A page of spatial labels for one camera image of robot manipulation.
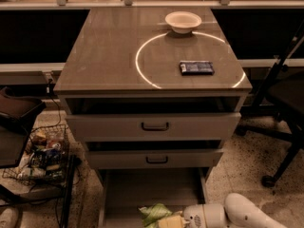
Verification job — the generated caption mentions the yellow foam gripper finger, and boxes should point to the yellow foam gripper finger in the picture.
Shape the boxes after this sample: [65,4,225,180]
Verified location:
[158,216,188,228]

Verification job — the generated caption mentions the green jalapeno chip bag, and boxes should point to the green jalapeno chip bag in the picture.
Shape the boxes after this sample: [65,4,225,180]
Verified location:
[138,203,182,228]

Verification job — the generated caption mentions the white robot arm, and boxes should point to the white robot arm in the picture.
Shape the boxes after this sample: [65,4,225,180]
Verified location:
[157,193,287,228]

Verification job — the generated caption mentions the open bottom drawer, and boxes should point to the open bottom drawer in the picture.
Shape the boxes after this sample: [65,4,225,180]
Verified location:
[98,168,208,228]

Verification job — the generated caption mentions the middle grey drawer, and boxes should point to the middle grey drawer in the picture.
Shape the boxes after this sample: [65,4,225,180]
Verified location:
[85,149,223,169]

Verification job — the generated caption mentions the grey drawer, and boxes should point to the grey drawer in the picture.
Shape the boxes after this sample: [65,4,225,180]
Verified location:
[66,113,240,142]
[85,149,223,169]

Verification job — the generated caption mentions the top grey drawer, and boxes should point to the top grey drawer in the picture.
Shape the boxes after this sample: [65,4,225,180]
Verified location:
[66,113,240,142]

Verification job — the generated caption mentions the grey drawer cabinet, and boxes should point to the grey drawer cabinet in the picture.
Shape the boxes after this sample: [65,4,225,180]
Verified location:
[53,6,254,228]

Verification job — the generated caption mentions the dark blue snack bar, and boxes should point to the dark blue snack bar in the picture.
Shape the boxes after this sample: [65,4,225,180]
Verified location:
[180,61,215,75]

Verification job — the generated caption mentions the black office chair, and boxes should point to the black office chair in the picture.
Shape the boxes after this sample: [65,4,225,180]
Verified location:
[236,22,304,188]

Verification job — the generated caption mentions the dark brown bin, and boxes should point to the dark brown bin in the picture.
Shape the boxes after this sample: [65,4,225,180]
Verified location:
[0,87,46,168]

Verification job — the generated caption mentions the white paper bowl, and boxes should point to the white paper bowl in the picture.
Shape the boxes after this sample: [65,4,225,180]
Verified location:
[165,11,201,34]

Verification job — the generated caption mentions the black middle drawer handle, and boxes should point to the black middle drawer handle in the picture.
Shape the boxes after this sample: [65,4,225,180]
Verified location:
[145,156,168,164]

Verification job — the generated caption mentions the black drawer handle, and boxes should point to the black drawer handle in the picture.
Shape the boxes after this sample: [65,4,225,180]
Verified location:
[145,156,168,164]
[141,123,170,131]

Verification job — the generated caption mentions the black top drawer handle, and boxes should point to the black top drawer handle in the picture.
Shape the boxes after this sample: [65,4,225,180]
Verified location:
[141,123,170,131]

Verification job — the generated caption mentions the wire basket of snacks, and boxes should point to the wire basket of snacks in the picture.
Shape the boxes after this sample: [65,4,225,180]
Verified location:
[2,124,69,185]

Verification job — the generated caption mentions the black power cable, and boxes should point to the black power cable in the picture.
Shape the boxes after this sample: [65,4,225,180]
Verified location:
[47,79,63,128]

